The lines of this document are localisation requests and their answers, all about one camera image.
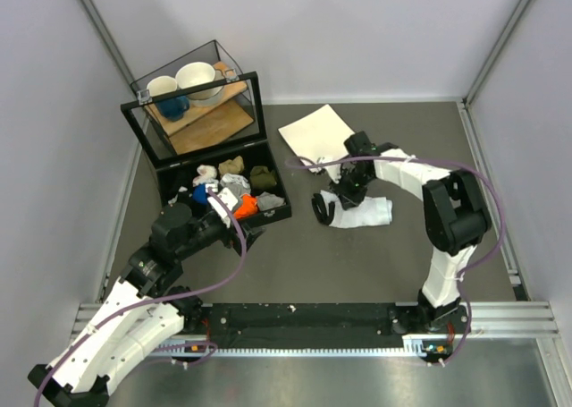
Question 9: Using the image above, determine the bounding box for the olive green rolled cloth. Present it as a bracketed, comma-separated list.
[249, 165, 278, 191]

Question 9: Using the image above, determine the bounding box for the glass display case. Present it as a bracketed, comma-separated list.
[130, 40, 262, 160]

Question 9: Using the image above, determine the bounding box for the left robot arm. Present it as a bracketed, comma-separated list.
[28, 203, 264, 406]

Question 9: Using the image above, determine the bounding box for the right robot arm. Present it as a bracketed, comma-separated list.
[328, 131, 492, 332]

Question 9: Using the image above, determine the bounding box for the white square plate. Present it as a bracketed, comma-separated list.
[278, 105, 355, 168]

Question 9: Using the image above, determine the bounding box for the tan rolled cloth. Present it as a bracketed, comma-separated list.
[218, 156, 245, 176]

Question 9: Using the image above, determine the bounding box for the white underwear black waistband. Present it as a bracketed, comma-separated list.
[311, 191, 392, 229]

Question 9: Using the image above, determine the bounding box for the grey cable duct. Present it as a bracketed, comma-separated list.
[150, 335, 449, 360]

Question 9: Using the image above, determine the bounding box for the wooden shelf board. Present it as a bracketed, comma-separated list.
[144, 61, 255, 158]

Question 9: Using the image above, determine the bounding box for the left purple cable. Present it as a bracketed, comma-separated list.
[33, 187, 247, 407]

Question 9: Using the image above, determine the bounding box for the small white bowl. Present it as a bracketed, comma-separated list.
[147, 75, 179, 98]

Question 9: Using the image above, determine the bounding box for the blue mug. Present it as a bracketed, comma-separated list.
[156, 96, 190, 122]

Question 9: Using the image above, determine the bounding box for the orange rolled cloth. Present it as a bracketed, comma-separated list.
[233, 194, 258, 219]

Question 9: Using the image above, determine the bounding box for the black white rolled cloth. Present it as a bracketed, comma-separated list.
[167, 186, 191, 205]

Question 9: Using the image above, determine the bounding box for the black compartment box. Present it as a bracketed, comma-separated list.
[121, 69, 292, 227]

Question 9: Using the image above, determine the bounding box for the white red rolled cloth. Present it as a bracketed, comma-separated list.
[192, 165, 218, 187]

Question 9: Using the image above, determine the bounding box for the blue rolled cloth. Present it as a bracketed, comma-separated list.
[191, 183, 219, 206]

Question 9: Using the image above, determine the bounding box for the large white bowl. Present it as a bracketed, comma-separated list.
[175, 62, 223, 103]

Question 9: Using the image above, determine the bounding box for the grey white rolled cloth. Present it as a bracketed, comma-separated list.
[220, 174, 251, 199]

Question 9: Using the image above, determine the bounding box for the purple cable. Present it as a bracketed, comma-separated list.
[33, 187, 247, 407]
[284, 156, 508, 366]

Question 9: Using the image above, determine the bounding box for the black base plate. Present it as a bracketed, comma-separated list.
[181, 302, 467, 350]

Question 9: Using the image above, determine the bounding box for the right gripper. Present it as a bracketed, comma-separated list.
[330, 166, 376, 209]

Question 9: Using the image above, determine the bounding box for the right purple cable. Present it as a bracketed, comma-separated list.
[284, 156, 508, 366]

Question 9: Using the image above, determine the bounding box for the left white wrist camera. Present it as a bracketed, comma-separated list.
[207, 188, 240, 228]

